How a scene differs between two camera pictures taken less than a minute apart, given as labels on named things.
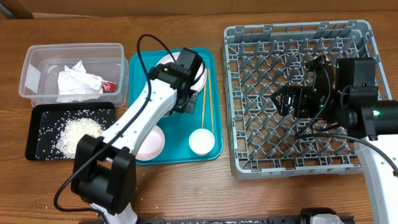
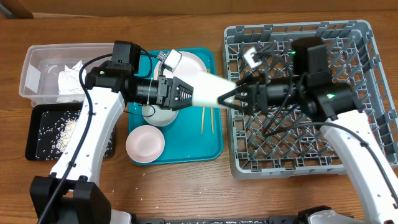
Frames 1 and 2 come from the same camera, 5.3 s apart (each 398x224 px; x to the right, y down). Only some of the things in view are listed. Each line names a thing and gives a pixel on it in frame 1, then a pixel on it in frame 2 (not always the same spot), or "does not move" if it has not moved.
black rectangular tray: [46, 119] does not move
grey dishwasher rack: [259, 59] does not move
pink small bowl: [152, 145] does not move
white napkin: [75, 85] does not move
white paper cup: [201, 142] to [207, 88]
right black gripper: [300, 93] to [257, 93]
